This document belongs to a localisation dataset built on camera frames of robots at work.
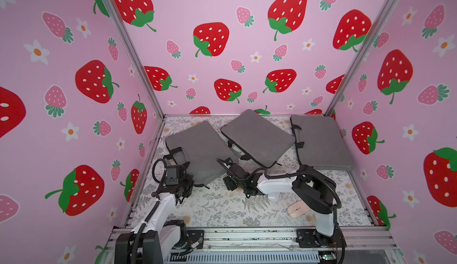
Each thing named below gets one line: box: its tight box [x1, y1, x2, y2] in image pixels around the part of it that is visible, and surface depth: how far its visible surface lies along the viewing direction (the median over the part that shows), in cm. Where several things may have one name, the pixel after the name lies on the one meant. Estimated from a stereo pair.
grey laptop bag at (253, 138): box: [220, 109, 296, 169], surface depth 106 cm
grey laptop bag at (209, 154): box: [163, 121, 239, 187], surface depth 102 cm
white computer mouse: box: [267, 191, 281, 203], surface depth 88 cm
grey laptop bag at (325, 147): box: [290, 114, 356, 171], surface depth 103 cm
